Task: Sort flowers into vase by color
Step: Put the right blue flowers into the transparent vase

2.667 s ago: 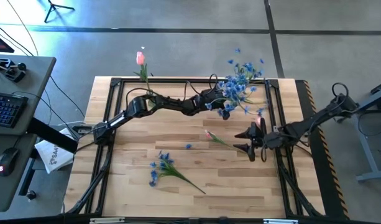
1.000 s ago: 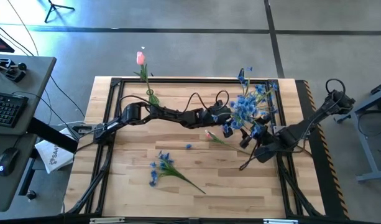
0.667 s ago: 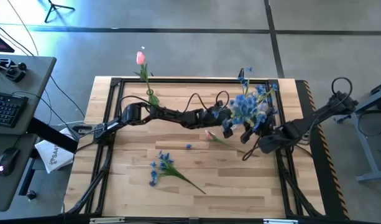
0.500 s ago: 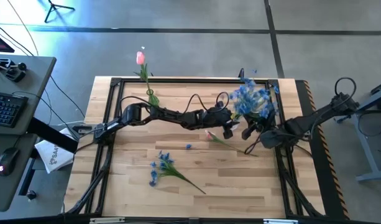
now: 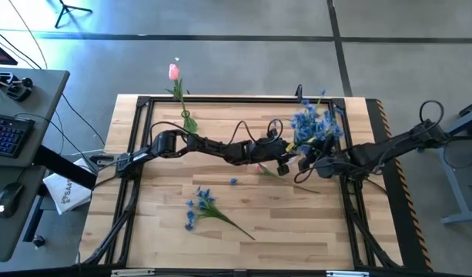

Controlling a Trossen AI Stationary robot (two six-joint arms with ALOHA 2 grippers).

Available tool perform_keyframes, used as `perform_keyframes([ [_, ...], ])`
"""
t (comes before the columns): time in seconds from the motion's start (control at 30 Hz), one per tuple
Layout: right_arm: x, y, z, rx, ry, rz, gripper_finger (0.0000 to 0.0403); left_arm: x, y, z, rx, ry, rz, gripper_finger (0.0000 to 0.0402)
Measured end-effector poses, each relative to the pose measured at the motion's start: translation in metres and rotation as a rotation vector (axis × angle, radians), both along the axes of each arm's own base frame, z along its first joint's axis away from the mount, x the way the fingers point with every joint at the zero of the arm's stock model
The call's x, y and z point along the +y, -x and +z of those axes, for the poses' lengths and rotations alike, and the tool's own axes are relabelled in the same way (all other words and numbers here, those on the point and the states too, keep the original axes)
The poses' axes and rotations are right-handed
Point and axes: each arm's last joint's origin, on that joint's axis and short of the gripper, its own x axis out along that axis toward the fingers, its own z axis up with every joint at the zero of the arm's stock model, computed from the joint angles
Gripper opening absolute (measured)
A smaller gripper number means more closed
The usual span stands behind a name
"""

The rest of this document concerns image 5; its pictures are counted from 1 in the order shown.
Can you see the white printed paper bag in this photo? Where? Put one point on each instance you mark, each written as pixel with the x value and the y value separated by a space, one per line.
pixel 66 192

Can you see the black frame clip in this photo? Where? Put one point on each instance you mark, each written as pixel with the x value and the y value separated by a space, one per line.
pixel 299 92

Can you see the black backlit keyboard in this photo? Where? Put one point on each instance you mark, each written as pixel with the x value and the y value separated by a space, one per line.
pixel 8 134

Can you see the blue artificial flower sprig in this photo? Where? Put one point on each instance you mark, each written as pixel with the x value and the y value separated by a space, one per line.
pixel 210 209

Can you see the black diagonal bar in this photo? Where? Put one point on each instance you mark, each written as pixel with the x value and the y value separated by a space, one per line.
pixel 62 167

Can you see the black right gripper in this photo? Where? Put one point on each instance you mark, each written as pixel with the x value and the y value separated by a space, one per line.
pixel 332 167

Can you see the black tripod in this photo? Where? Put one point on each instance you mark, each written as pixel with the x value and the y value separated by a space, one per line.
pixel 68 8

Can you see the black clamp tool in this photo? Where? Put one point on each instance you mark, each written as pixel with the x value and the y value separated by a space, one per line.
pixel 12 86

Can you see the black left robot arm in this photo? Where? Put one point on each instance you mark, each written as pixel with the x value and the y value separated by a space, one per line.
pixel 212 146

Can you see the pink artificial tulip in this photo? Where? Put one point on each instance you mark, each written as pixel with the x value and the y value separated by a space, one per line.
pixel 276 176
pixel 174 72

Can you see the black panel with hazard stripes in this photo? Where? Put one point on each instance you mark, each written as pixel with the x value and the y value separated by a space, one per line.
pixel 407 231

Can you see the silver metal bracket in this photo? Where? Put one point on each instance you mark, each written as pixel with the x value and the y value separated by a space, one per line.
pixel 347 274
pixel 131 273

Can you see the black aluminium table frame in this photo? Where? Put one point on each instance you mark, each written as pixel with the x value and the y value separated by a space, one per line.
pixel 239 101

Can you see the grey desk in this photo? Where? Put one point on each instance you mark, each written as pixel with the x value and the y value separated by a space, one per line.
pixel 12 238

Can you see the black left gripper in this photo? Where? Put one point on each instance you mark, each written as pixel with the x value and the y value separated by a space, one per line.
pixel 272 152

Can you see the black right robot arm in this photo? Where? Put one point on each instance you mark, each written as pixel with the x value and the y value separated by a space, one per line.
pixel 393 148

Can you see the blue flower bouquet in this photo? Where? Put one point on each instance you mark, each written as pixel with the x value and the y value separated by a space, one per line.
pixel 312 125

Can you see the green glass vase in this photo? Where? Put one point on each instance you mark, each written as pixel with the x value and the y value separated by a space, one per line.
pixel 190 125

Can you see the black computer mouse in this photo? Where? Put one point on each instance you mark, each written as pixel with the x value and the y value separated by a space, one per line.
pixel 9 199

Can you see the loose blue flower head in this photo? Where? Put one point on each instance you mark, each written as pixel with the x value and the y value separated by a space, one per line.
pixel 233 181

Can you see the black round knob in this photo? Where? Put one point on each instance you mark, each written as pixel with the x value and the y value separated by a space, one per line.
pixel 38 241

